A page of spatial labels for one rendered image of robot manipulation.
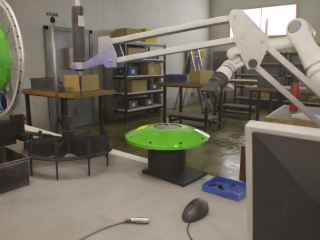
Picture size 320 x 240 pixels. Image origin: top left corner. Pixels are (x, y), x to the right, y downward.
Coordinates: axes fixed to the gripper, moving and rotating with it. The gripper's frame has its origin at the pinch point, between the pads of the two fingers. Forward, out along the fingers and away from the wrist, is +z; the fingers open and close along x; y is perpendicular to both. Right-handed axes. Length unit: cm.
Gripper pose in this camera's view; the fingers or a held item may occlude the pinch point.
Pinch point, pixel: (203, 108)
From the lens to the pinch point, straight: 119.7
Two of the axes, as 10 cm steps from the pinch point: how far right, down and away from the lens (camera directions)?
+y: -4.0, -7.3, -5.6
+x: 7.2, 1.3, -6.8
